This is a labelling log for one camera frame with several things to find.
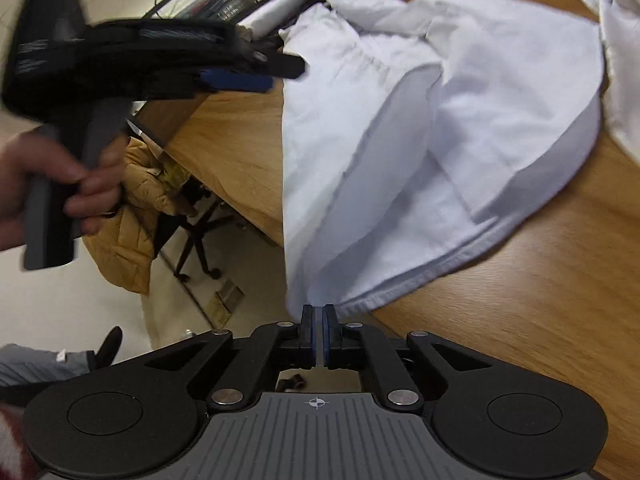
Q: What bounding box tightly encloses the person's knitted sweater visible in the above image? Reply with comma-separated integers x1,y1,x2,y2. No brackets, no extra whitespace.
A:
0,400,37,480

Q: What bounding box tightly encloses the yellow jacket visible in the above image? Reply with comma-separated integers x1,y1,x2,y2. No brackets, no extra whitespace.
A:
82,136,194,297

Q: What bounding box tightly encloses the flat cardboard piece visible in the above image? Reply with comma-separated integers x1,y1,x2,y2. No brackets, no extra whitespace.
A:
192,280,247,329

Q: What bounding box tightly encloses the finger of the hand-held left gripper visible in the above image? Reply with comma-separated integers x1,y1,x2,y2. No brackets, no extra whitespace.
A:
199,70,274,95
251,51,307,81

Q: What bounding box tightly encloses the crumpled beige garment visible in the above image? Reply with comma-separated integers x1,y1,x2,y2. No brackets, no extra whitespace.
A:
575,0,640,167

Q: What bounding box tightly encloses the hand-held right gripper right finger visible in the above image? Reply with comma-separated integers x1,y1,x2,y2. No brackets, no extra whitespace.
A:
320,303,496,414

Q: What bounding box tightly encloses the person's black shoe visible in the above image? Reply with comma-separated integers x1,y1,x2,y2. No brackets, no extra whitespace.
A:
94,326,124,368

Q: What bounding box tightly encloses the person's grey trouser leg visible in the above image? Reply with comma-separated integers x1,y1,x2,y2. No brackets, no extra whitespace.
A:
0,342,96,402

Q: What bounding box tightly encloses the folded dark grey garment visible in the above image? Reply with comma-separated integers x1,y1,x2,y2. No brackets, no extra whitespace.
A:
247,2,328,57

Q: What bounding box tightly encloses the black office chair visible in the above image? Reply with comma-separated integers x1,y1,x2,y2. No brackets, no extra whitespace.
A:
154,177,237,282

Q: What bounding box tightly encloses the white dress shirt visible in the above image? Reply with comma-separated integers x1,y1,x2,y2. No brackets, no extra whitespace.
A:
277,0,604,317

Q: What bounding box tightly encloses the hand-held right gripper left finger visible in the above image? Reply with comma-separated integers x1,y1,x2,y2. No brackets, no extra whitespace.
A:
145,304,317,414

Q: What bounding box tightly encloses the person's left hand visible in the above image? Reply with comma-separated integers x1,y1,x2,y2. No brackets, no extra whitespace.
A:
0,129,127,252

